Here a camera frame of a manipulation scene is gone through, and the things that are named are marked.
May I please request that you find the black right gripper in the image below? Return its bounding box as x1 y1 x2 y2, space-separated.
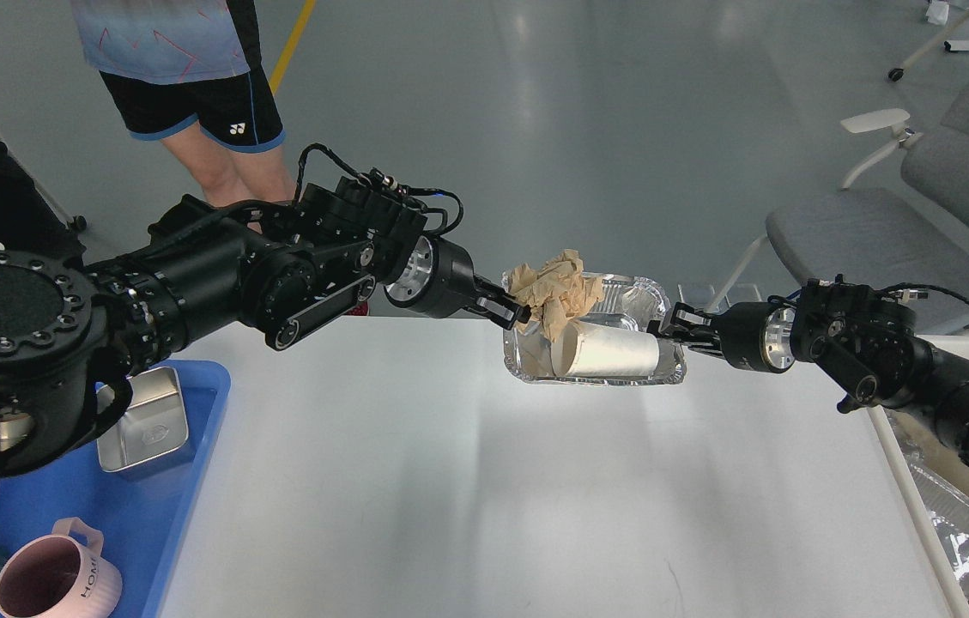
646 302 796 374

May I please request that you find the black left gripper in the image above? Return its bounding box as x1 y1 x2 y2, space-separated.
385 235 531 331

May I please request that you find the aluminium foil tray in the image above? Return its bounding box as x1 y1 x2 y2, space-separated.
503 273 687 386

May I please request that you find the brown paper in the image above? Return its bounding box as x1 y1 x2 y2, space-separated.
508 249 606 342

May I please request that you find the white paper cup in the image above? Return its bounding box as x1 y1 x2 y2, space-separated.
551 320 660 377

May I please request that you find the stainless steel tray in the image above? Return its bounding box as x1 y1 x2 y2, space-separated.
95 367 195 482

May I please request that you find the pink ribbed mug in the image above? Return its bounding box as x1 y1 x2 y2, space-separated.
0 517 124 617

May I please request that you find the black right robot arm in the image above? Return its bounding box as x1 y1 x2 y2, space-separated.
646 276 969 467

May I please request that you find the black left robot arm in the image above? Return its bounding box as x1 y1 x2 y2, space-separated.
0 143 530 478

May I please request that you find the grey office chair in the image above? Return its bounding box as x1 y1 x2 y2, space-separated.
707 28 969 337

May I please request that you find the cream plastic bin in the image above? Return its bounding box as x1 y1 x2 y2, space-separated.
867 336 969 618

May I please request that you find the foil tray in bin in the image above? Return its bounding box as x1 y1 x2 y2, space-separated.
886 412 969 601

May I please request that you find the standing person in shorts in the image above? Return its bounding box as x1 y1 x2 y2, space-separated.
70 1 295 207

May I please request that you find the distant white chair base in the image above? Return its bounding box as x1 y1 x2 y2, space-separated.
886 0 969 83

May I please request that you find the blue plastic bin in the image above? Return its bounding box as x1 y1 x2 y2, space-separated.
0 360 232 617

